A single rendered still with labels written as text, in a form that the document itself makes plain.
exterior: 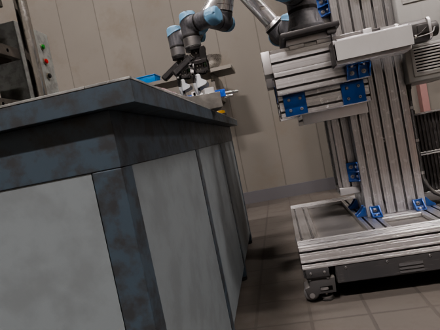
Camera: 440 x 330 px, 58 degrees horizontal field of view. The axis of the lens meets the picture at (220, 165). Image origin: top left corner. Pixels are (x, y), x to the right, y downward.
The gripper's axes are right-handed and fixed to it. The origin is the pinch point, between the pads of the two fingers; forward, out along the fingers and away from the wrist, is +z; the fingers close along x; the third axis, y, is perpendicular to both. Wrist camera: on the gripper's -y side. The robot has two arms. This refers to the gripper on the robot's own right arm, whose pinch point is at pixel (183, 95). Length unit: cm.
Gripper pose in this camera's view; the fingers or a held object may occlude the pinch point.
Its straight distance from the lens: 209.2
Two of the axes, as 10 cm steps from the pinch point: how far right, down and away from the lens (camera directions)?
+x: 1.2, -0.8, 9.9
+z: 2.0, 9.8, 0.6
